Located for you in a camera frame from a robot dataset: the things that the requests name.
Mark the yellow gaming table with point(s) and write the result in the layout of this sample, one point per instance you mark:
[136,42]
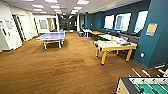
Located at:
[115,48]

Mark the small black bin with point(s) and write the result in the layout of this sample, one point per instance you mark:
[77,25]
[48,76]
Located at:
[80,34]

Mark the small white table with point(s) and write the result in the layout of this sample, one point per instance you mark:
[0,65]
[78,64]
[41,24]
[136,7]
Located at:
[87,31]

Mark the long light wooden table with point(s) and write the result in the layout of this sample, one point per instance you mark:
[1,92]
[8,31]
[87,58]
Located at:
[106,36]
[96,33]

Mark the bright rounded window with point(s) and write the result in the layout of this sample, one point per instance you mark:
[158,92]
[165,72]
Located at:
[140,21]
[108,22]
[122,22]

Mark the blue ping pong table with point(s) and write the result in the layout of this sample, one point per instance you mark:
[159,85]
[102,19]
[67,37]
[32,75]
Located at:
[50,36]

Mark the rectangular ceiling light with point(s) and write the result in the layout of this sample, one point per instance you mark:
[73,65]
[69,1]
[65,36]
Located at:
[83,2]
[37,5]
[54,7]
[77,8]

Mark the dark bench sofa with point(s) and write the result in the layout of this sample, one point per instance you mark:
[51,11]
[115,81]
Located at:
[128,36]

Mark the foosball table with green field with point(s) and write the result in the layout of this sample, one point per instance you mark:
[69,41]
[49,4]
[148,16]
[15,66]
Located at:
[146,86]

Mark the white hallway door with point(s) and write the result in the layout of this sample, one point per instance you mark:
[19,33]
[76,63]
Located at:
[9,35]

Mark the wall whiteboard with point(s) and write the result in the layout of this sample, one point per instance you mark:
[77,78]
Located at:
[43,24]

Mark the white outlet on teal wall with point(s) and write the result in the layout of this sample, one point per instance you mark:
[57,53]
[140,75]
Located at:
[142,55]

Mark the yellow framed wall notice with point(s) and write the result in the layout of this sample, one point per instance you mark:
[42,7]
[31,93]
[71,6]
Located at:
[152,29]

